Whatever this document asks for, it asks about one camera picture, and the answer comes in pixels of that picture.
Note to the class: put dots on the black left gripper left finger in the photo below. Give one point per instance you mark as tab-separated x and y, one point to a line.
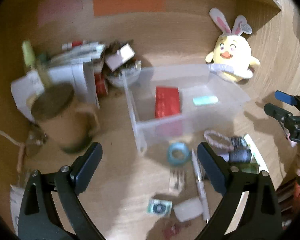
38	217

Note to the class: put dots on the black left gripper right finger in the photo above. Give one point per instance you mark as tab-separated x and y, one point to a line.
261	217

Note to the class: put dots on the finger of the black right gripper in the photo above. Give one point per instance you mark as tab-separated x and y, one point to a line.
279	114
286	98

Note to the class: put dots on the red octopus keychain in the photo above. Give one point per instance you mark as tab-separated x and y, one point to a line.
172	229

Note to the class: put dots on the right hand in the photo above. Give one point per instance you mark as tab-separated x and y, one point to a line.
297	158

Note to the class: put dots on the white pen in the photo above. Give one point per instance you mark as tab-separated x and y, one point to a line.
200	186

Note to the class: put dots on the dark purple cosmetic bottle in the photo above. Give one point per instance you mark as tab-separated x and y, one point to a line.
237	156

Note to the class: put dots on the white eraser block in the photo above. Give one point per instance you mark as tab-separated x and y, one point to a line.
188	210

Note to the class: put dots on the yellow chick plush toy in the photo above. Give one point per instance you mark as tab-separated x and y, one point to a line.
231	56

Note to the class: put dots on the small teal box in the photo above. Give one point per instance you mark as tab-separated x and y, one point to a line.
205	100

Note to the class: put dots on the binder clip card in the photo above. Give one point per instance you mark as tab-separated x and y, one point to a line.
176	181

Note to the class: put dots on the small green printed packet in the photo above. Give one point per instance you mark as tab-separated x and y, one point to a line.
159	207

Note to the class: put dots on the teal tape roll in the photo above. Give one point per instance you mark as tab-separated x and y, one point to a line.
178	153

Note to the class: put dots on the clear plastic storage bin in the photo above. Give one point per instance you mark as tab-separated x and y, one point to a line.
192	80

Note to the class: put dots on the red packet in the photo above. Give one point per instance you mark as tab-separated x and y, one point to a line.
167	101

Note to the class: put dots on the glass bowl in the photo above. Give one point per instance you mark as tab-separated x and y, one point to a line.
127	77

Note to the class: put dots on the green spray bottle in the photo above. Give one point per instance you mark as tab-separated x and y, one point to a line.
35	71

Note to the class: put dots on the small cardboard box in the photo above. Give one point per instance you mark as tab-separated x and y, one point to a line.
120	57

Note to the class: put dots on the orange sticky note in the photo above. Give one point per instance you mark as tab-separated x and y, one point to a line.
114	7

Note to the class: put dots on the pink sticky note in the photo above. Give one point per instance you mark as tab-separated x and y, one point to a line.
50	10

